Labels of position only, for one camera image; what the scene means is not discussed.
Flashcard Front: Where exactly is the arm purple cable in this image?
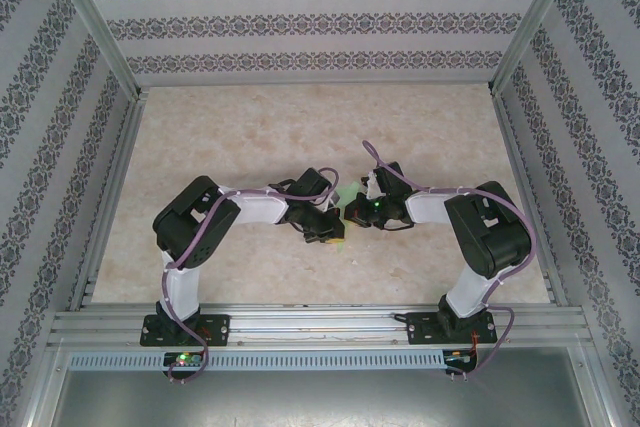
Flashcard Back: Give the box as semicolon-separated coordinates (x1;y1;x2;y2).
362;140;539;381
162;166;341;386

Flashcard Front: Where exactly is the aluminium frame bar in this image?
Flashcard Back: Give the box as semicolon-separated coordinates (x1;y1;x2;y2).
19;341;69;427
574;345;622;427

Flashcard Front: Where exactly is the aluminium mounting rail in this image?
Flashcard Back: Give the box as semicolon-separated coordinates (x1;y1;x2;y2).
47;302;587;349

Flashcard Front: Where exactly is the green paper sheet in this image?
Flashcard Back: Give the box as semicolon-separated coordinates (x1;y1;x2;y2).
333;181;365;255

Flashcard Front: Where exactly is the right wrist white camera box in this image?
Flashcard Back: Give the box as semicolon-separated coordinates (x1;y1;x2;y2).
360;170;384;199

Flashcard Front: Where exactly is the aluminium frame post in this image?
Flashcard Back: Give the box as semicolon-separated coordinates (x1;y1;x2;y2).
47;0;150;101
488;0;589;98

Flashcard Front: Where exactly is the aluminium side rail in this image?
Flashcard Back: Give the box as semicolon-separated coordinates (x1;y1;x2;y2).
490;89;570;309
68;88;150;312

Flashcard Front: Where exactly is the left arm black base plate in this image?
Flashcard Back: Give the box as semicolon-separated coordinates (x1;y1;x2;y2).
139;313;232;349

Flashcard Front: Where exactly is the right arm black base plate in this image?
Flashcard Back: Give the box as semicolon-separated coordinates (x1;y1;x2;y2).
406;310;498;347

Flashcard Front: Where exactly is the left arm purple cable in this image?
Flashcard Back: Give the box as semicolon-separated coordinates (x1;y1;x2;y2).
162;166;341;386

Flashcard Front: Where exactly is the grey metal sheet panel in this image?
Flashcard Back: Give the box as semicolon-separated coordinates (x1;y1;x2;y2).
47;369;601;427

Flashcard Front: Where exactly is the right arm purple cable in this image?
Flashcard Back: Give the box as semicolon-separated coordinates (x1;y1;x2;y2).
362;140;539;381

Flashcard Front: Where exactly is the grey slotted cable duct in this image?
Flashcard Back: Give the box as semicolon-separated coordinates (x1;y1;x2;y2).
66;350;447;371

